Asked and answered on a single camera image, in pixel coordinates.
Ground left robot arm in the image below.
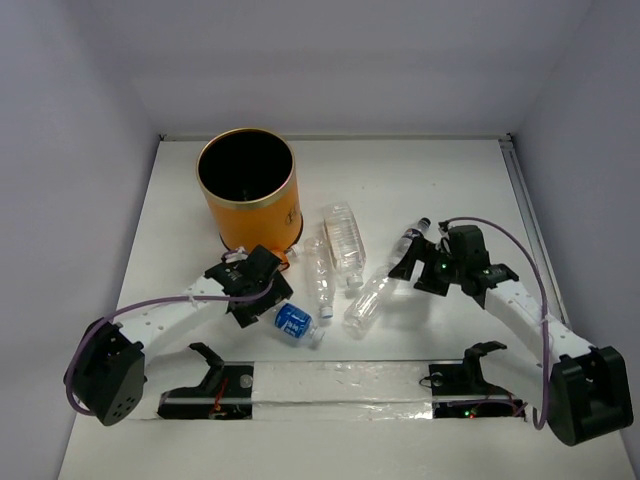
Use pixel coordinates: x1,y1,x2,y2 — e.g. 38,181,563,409
63,246,293,426

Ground silver taped base bar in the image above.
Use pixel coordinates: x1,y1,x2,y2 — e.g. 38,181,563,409
158,361,526,421

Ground black label pepsi bottle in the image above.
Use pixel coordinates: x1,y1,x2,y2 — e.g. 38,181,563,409
393,217,431,260

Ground blue label plastic bottle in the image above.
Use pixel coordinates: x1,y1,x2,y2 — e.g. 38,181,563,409
273,303,325,349

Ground square clear plastic bottle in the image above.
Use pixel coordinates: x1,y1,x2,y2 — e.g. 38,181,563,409
322,202,366,290

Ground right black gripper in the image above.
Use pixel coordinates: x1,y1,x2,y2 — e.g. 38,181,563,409
387,235,465,297

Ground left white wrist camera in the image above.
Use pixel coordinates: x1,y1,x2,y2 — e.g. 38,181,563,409
221,247,248,263

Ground slim clear plastic bottle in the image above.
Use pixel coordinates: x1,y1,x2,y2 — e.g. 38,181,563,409
303,236,335,324

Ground aluminium rail right edge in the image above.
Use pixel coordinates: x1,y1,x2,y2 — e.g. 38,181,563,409
498,134,572,330

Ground clear bottle blue cap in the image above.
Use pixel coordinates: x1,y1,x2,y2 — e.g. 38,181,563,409
342,264,399,340

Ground orange label plastic bottle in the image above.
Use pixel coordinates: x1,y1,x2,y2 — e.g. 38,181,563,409
272,244,304,272

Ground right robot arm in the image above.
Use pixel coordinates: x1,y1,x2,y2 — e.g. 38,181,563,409
389,221,634,446

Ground orange cylindrical bin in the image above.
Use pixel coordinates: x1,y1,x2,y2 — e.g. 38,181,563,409
196,128,303,252

